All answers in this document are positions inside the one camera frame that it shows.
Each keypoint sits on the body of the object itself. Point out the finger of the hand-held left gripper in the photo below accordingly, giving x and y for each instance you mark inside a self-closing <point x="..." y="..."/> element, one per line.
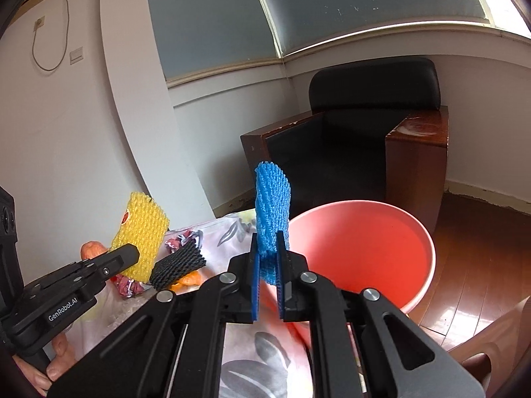
<point x="118" y="261"/>

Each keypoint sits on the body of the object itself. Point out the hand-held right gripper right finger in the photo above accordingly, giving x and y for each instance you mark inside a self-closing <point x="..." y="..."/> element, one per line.
<point x="282" y="284"/>

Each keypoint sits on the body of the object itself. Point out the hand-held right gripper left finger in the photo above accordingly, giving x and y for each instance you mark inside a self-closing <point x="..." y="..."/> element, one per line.
<point x="254" y="288"/>

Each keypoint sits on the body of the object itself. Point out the white orange wrapper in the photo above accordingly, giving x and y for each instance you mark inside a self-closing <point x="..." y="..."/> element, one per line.
<point x="124" y="288"/>

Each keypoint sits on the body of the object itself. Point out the yellow foam fruit net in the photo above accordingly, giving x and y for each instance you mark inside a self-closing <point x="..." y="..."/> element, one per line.
<point x="141" y="232"/>

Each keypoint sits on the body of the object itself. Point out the blue foam fruit net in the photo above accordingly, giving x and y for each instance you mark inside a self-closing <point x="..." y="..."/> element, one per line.
<point x="271" y="203"/>

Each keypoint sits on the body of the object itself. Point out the pink plastic bucket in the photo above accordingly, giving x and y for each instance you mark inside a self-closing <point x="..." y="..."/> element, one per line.
<point x="373" y="248"/>

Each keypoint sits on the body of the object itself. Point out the person's left hand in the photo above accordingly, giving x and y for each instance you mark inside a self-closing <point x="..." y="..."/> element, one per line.
<point x="62" y="356"/>

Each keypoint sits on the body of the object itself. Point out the red apple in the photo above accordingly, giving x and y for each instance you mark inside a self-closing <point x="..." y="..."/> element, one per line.
<point x="91" y="251"/>

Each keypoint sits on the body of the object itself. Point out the black foam fruit net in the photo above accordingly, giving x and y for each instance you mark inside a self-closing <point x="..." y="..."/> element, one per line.
<point x="178" y="267"/>

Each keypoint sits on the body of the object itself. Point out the pink floral sheet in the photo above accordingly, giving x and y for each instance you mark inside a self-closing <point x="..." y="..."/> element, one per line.
<point x="224" y="232"/>

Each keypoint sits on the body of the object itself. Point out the colourful crumpled wrapper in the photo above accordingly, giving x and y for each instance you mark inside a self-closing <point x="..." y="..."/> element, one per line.
<point x="182" y="240"/>

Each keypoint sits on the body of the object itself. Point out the black wooden armchair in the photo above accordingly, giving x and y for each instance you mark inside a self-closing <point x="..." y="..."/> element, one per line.
<point x="356" y="153"/>

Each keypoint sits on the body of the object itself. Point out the brown plastic chair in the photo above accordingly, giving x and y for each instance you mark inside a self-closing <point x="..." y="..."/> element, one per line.
<point x="477" y="360"/>

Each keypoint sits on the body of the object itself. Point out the window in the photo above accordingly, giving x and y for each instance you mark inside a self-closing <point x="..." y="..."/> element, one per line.
<point x="207" y="20"/>

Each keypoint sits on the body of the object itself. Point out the white switch plate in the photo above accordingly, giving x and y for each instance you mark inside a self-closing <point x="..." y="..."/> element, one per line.
<point x="76" y="55"/>

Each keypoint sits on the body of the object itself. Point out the white wall socket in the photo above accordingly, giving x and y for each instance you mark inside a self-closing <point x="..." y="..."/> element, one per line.
<point x="38" y="23"/>

